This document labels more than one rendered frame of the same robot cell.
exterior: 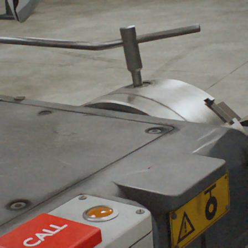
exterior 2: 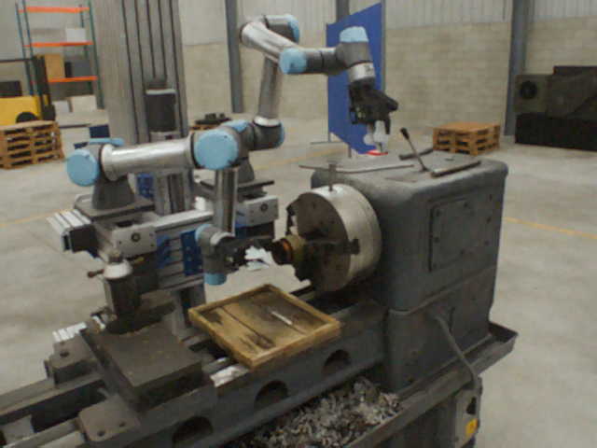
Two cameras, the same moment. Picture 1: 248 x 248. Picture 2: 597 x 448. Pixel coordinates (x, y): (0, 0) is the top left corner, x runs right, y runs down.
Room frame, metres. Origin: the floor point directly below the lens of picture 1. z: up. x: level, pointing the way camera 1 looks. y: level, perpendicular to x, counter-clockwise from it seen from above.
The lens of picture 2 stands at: (2.39, 0.25, 1.60)
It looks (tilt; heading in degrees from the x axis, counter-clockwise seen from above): 18 degrees down; 194
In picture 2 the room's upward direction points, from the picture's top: 2 degrees counter-clockwise
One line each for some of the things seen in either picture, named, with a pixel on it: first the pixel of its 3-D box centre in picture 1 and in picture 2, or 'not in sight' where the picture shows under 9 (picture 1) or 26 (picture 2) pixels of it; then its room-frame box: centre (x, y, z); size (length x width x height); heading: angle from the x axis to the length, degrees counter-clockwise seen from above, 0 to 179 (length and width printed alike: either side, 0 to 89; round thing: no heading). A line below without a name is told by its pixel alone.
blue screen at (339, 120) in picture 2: not in sight; (349, 89); (-5.83, -1.01, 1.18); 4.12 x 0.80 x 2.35; 21
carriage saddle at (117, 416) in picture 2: not in sight; (122, 370); (1.49, -0.46, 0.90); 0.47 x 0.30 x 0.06; 52
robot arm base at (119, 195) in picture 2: not in sight; (112, 189); (0.94, -0.80, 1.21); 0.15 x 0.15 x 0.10
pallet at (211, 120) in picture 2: not in sight; (215, 119); (-10.28, -5.35, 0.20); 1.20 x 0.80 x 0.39; 169
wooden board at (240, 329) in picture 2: not in sight; (261, 321); (1.16, -0.20, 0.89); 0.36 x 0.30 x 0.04; 52
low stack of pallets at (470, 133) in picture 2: not in sight; (466, 137); (-7.20, 0.98, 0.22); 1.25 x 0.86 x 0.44; 152
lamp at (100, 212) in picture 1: (101, 215); not in sight; (0.51, 0.02, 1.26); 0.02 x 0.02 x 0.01
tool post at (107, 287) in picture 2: not in sight; (122, 291); (1.40, -0.48, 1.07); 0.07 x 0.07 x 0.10; 52
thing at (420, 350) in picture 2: not in sight; (402, 364); (0.63, 0.20, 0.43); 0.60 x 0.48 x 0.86; 142
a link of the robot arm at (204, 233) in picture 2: not in sight; (212, 239); (1.00, -0.41, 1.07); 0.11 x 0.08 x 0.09; 52
